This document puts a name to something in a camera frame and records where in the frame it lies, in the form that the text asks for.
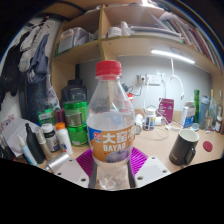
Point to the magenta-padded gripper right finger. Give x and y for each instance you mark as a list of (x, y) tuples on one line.
[(150, 170)]

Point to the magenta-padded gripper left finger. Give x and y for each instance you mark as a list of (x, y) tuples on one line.
[(75, 170)]

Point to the clear bottle with red cap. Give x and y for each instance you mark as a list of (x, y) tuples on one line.
[(110, 143)]

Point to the silver metal flashlight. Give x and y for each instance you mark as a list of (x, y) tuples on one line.
[(57, 161)]

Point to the white bottle with orange cap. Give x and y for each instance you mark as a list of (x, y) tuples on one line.
[(63, 138)]

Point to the green lidded plastic jar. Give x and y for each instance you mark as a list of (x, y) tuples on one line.
[(76, 113), (78, 136)]

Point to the black mug with white inside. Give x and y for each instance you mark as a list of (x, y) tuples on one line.
[(180, 150)]

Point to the beige tube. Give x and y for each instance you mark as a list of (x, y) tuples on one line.
[(44, 145)]

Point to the dark jar with white cap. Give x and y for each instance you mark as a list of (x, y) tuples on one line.
[(50, 136)]

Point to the black slim bottle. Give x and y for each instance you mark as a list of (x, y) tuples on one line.
[(34, 145)]

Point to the white pill bottle blue label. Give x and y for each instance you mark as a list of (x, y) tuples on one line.
[(149, 120)]

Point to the white and blue tube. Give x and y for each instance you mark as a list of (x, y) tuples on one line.
[(26, 151)]

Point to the maroon pouch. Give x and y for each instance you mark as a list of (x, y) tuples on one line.
[(166, 110)]

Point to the blue and white carton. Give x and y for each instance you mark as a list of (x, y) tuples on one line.
[(188, 114)]

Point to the white paper sheet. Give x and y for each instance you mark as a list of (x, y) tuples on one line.
[(15, 131)]

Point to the black plastic container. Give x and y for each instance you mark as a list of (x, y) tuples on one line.
[(74, 91)]

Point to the grey shaker bottle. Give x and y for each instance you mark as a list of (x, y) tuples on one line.
[(204, 111)]

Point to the white LED light bar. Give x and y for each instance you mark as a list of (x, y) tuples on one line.
[(173, 56)]

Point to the hanging clothes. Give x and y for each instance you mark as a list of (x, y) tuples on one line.
[(38, 60)]

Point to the white wall power outlet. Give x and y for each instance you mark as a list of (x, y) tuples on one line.
[(154, 79)]

